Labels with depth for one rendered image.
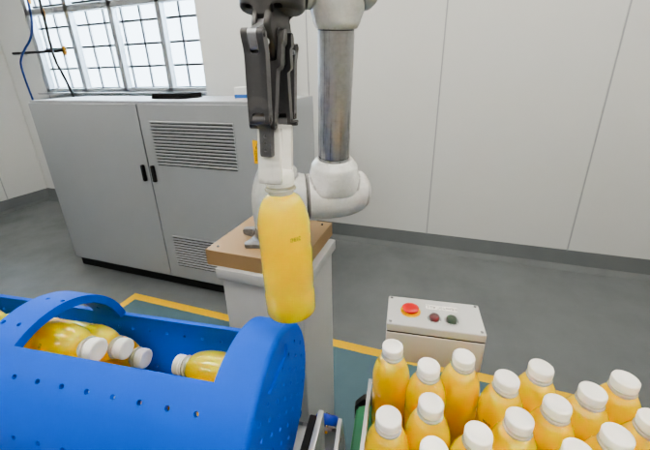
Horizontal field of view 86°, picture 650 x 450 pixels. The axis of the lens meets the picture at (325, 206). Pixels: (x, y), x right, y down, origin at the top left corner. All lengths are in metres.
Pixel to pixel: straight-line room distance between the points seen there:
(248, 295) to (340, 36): 0.84
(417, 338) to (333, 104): 0.65
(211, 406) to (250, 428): 0.06
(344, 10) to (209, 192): 1.78
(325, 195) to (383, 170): 2.22
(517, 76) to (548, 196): 1.00
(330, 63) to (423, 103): 2.18
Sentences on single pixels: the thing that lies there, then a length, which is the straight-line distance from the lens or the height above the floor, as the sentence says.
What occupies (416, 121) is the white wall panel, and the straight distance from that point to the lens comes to 3.17.
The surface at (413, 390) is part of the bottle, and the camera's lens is 0.72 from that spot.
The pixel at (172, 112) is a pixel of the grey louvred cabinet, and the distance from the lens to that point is 2.54.
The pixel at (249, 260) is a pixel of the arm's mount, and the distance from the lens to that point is 1.16.
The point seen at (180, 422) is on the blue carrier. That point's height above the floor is 1.19.
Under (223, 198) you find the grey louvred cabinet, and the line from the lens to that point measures 2.46.
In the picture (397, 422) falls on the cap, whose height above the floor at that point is 1.11.
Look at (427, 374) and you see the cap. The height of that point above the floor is 1.11.
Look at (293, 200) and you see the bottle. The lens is 0.45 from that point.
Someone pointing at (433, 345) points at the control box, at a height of 1.06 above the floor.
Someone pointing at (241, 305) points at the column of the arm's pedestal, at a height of 0.86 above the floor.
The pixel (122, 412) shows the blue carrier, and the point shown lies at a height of 1.18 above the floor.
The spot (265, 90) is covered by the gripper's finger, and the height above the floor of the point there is 1.58.
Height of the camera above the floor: 1.60
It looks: 21 degrees down
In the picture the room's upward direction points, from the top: 1 degrees counter-clockwise
